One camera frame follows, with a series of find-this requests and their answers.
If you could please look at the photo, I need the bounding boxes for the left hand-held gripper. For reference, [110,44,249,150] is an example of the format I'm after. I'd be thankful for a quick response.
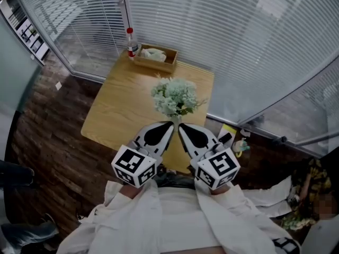
[111,122,175,188]

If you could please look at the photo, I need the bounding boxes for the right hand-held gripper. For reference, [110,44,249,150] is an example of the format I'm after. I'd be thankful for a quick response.
[179,123,241,191]

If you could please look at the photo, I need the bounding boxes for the white flowers bunch green stem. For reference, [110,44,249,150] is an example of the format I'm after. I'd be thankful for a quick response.
[150,77,209,117]

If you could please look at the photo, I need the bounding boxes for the person's left forearm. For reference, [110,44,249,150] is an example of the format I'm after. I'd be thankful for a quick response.
[57,181,162,254]

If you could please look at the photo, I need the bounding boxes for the person's right forearm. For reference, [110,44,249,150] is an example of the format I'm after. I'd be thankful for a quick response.
[194,183,301,254]

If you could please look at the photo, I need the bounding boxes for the small black object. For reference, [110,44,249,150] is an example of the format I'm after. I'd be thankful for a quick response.
[218,132,233,144]

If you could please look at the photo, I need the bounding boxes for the yellow paper sheet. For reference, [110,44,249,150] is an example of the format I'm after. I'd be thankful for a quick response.
[218,124,237,148]

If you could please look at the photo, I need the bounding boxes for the teal yellow toy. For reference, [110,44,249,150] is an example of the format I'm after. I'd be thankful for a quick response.
[233,139,251,157]

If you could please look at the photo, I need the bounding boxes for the person's legs in jeans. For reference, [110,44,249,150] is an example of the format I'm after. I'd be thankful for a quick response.
[153,172,197,190]

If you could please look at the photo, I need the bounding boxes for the wooden table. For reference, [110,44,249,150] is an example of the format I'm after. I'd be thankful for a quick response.
[81,49,215,174]

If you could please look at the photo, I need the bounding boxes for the wooden tray box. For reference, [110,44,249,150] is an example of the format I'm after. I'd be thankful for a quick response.
[133,43,179,74]

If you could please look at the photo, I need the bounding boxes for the person's white shirt torso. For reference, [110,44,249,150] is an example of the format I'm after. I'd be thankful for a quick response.
[158,186,220,254]

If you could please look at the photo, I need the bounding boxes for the white plastic bag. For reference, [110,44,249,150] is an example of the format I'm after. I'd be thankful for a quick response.
[140,48,167,62]

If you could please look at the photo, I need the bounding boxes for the clear bottle red cap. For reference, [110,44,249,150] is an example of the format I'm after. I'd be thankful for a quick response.
[126,27,139,60]

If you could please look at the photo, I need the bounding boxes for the frosted glass door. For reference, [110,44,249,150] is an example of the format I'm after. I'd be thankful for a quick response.
[0,12,43,113]

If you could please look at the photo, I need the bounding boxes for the white display shelf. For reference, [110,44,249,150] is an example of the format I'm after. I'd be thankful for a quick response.
[5,0,50,60]

